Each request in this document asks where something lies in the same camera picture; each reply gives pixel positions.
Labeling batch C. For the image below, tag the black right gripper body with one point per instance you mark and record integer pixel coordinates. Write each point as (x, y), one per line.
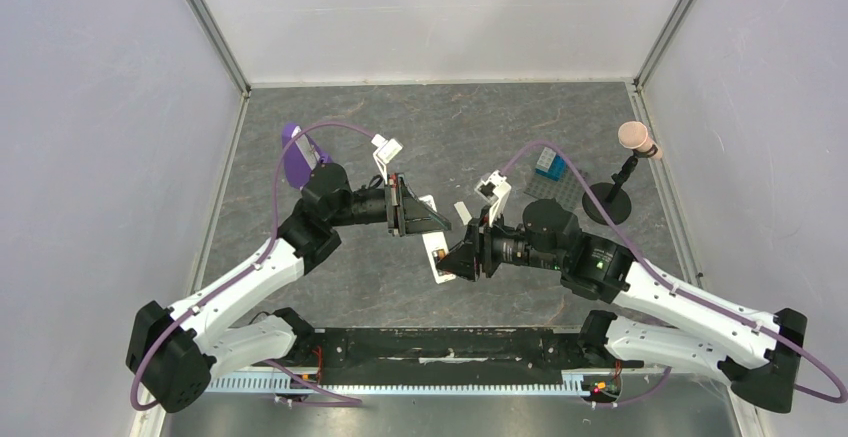
(486, 251)

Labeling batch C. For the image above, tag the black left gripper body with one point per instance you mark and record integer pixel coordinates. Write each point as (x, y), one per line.
(397, 205)

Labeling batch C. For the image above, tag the white remote control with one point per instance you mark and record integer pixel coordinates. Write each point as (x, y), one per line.
(436, 247)

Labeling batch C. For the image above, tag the white battery cover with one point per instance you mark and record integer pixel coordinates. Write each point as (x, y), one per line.
(463, 212)

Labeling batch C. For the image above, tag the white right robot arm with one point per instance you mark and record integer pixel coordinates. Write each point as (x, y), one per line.
(752, 352)

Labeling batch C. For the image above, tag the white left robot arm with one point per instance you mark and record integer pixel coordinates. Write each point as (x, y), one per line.
(176, 351)

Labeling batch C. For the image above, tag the grey lego baseplate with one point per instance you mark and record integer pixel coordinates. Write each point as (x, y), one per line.
(567, 191)

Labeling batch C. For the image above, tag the blue lego brick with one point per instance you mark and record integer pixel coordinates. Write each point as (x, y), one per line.
(555, 169)

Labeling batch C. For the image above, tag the grey lego brick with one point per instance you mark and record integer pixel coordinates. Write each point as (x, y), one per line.
(545, 157)

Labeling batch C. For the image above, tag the black microphone stand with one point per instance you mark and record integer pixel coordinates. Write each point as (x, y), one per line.
(615, 201)

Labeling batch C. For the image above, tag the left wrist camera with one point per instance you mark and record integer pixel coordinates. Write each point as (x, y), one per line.
(385, 151)

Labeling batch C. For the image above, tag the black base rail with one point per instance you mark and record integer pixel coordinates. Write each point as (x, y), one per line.
(445, 356)

